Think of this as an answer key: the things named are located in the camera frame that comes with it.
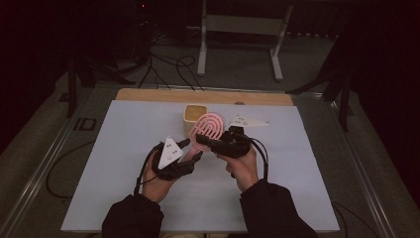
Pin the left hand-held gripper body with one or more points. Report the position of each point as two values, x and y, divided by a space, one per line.
170 155

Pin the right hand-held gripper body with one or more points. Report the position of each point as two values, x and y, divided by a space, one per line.
232 145

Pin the pink hairbrush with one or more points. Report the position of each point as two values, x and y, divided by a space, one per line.
211 120

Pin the beige square cup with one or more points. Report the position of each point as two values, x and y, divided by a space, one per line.
191 114

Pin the person's right hand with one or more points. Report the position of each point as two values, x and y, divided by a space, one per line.
244 170

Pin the person's left hand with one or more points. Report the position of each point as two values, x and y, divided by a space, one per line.
153 186

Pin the white table board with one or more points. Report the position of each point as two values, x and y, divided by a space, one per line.
115 165

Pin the black tripod stand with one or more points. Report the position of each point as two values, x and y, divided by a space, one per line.
72 86

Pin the white metal stand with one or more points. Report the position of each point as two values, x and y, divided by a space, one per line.
242 24

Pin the black stand with legs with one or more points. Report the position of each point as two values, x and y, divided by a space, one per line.
345 99

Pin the aluminium frame rail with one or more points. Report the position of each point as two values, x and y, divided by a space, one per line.
43 165
360 165

